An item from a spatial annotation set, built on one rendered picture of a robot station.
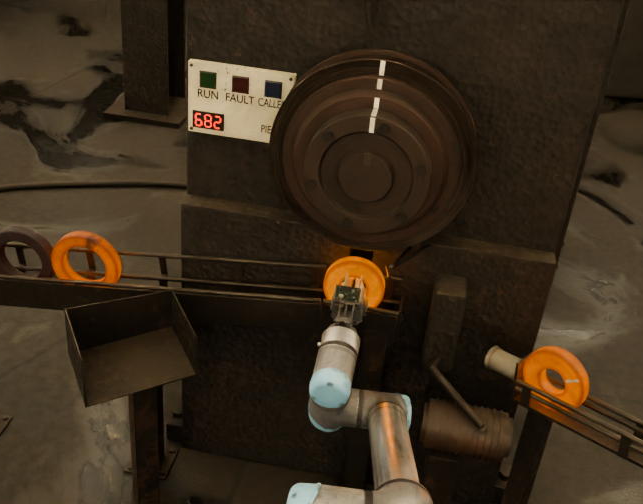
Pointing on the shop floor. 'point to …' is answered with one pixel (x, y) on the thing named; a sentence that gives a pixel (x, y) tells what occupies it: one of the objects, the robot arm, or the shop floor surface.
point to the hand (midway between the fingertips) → (354, 279)
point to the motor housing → (458, 443)
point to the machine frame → (237, 373)
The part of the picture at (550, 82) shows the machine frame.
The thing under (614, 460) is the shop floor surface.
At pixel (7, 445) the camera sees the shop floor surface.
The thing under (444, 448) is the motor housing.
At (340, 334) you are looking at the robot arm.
